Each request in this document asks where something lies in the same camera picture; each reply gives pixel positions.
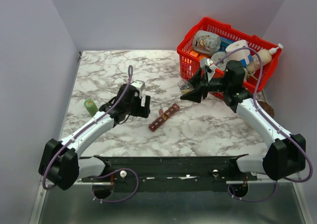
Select black metal base frame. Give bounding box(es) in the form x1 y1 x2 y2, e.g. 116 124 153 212
82 156 257 193

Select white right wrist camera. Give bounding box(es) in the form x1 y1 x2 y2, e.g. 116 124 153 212
200 58 216 73

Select brown round object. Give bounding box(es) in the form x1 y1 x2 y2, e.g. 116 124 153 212
258 101 274 118

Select red plastic basket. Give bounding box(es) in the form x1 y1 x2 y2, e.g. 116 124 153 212
177 17 283 93

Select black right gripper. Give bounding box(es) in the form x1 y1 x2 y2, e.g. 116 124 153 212
180 67 230 104

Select grey wrapped printed paper roll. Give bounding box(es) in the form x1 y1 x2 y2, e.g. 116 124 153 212
192 30 221 56

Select orange snack box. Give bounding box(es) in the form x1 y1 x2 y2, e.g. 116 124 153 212
190 50 199 57

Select clear bottle yellow pills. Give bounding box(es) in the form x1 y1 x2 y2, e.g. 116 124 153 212
177 79 194 95

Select grey wrapped small paper roll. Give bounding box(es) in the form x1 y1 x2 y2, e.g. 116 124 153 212
211 52 230 70

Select red weekly pill organizer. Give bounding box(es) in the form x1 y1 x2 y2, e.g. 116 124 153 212
148 104 180 132

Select orange ball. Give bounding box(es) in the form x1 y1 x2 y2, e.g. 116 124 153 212
198 55 210 60

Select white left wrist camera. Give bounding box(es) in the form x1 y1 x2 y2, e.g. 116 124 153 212
131 80 145 94

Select cream lotion pump bottle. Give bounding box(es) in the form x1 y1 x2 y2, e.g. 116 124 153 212
245 43 284 73

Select blue box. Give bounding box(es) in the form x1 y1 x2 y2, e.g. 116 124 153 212
220 37 235 48

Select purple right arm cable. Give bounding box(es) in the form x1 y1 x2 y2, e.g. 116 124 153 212
212 47 315 202

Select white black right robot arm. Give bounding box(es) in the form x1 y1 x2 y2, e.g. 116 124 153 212
180 58 306 180

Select white toilet roll blue tape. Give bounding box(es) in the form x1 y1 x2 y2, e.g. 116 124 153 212
225 40 253 67

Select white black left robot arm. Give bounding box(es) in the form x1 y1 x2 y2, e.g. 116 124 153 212
39 80 151 190

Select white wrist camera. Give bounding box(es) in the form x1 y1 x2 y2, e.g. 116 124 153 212
200 58 216 73
131 80 145 94

